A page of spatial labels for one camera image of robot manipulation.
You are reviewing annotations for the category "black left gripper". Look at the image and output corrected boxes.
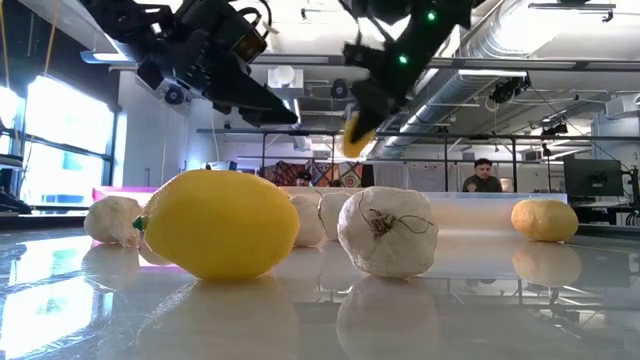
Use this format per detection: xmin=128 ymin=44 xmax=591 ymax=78
xmin=137 ymin=29 xmax=300 ymax=128

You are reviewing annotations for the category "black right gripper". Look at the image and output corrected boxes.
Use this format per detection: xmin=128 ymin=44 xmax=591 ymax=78
xmin=349 ymin=27 xmax=444 ymax=145

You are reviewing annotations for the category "white garlic bulb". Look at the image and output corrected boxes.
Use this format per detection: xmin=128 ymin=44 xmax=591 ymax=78
xmin=290 ymin=194 xmax=326 ymax=248
xmin=318 ymin=191 xmax=352 ymax=242
xmin=83 ymin=195 xmax=144 ymax=249

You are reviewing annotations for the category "yellow lemon with green stem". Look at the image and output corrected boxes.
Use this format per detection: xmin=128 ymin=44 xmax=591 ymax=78
xmin=131 ymin=169 xmax=302 ymax=281

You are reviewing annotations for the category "orange-yellow lemon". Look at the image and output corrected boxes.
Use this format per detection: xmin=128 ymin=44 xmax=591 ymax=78
xmin=510 ymin=198 xmax=580 ymax=243

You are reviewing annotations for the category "white ceiling box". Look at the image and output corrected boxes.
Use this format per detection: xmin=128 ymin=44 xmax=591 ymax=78
xmin=266 ymin=64 xmax=305 ymax=100

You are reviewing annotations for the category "round black ceiling device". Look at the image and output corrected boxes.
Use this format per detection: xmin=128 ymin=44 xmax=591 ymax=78
xmin=329 ymin=78 xmax=350 ymax=100
xmin=164 ymin=85 xmax=186 ymax=106

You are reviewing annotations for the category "colourful patterned quilt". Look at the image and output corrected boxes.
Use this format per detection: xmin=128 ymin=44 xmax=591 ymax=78
xmin=259 ymin=159 xmax=365 ymax=189

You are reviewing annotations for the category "white hanging cloth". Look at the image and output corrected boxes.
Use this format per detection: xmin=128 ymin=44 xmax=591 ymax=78
xmin=373 ymin=162 xmax=501 ymax=194

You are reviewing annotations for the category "orange translucent plastic bin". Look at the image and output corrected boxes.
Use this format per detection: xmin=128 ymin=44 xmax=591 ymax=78
xmin=277 ymin=185 xmax=366 ymax=197

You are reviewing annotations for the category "garlic bulb with brown roots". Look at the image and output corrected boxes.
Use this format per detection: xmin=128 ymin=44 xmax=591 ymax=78
xmin=337 ymin=185 xmax=440 ymax=279

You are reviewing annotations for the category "clear plastic bin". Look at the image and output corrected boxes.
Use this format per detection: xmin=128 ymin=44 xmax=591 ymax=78
xmin=422 ymin=191 xmax=569 ymax=232

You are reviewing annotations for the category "long ceiling light fixture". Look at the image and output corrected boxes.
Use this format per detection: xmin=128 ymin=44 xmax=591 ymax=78
xmin=79 ymin=48 xmax=146 ymax=65

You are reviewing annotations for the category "pink translucent plastic bin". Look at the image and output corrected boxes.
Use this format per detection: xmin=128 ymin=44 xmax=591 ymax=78
xmin=91 ymin=185 xmax=162 ymax=250

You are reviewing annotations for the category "black ceiling spotlight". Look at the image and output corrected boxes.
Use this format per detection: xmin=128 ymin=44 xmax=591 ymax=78
xmin=541 ymin=121 xmax=570 ymax=137

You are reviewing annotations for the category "large glass window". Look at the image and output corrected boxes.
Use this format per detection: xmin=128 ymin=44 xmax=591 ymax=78
xmin=0 ymin=74 xmax=117 ymax=207

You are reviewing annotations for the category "black computer monitor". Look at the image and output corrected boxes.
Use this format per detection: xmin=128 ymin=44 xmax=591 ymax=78
xmin=563 ymin=158 xmax=625 ymax=198

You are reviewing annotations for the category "white air conditioning unit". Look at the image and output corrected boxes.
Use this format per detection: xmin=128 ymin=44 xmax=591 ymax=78
xmin=604 ymin=93 xmax=640 ymax=120

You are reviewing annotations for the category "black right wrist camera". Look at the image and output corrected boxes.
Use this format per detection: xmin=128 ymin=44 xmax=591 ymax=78
xmin=343 ymin=42 xmax=385 ymax=67

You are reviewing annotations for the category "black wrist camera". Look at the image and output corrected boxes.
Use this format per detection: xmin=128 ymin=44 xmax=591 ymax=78
xmin=219 ymin=14 xmax=269 ymax=64
xmin=343 ymin=42 xmax=385 ymax=67

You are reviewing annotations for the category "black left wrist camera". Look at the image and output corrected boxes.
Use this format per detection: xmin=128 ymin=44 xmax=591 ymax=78
xmin=219 ymin=14 xmax=269 ymax=64

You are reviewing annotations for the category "silver ventilation duct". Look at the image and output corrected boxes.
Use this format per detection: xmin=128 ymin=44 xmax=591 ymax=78
xmin=372 ymin=0 xmax=531 ymax=161

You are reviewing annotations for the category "black left wrist camera cable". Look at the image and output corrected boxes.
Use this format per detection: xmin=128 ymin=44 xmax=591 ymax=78
xmin=243 ymin=0 xmax=275 ymax=32

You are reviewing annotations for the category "black metal rack frame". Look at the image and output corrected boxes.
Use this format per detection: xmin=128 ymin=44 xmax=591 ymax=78
xmin=196 ymin=128 xmax=640 ymax=194

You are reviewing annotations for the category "yellow hanging cable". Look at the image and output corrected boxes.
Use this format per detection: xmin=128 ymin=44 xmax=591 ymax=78
xmin=42 ymin=19 xmax=57 ymax=76

